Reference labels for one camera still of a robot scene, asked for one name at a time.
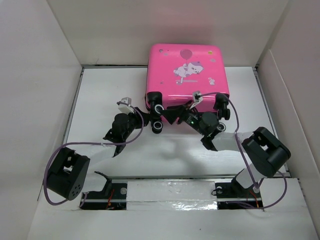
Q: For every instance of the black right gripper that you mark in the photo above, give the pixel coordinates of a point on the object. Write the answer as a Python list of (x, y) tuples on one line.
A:
[(174, 112)]

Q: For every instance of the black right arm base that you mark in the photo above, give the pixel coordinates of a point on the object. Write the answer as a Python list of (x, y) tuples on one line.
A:
[(230, 198)]

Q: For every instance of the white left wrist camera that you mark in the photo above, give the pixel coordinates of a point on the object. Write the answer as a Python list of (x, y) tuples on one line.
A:
[(124, 105)]

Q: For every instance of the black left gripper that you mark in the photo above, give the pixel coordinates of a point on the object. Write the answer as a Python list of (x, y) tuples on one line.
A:
[(137, 116)]

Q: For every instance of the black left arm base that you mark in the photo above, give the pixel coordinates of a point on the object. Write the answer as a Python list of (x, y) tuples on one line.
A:
[(112, 197)]

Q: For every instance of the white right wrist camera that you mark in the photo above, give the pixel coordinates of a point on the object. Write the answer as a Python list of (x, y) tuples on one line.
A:
[(196, 99)]

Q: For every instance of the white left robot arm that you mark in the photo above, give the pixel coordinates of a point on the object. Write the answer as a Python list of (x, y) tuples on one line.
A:
[(66, 170)]

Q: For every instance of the aluminium front rail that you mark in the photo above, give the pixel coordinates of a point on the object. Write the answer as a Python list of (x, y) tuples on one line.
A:
[(138, 178)]

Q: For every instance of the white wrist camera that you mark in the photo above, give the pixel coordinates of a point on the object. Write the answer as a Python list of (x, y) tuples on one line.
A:
[(196, 99), (124, 105)]

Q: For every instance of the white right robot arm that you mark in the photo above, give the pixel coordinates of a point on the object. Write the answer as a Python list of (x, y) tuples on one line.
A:
[(264, 154)]

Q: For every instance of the pink hard-shell suitcase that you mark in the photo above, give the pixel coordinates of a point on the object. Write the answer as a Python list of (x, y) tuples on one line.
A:
[(176, 71)]

